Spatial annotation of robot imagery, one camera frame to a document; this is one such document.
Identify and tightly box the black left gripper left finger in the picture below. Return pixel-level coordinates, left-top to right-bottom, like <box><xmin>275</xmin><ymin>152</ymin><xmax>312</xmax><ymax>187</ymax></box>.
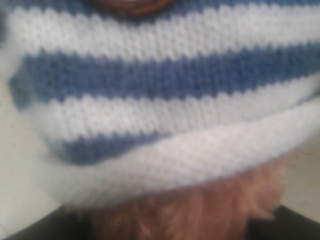
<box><xmin>5</xmin><ymin>205</ymin><xmax>92</xmax><ymax>240</ymax></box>

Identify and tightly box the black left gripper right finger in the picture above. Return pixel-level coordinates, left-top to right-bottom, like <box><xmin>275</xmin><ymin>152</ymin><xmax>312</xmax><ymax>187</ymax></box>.
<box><xmin>246</xmin><ymin>205</ymin><xmax>320</xmax><ymax>240</ymax></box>

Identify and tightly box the pink teddy bear striped sweater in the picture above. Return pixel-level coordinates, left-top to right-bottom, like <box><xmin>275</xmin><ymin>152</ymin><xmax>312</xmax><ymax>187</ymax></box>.
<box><xmin>0</xmin><ymin>0</ymin><xmax>320</xmax><ymax>240</ymax></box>

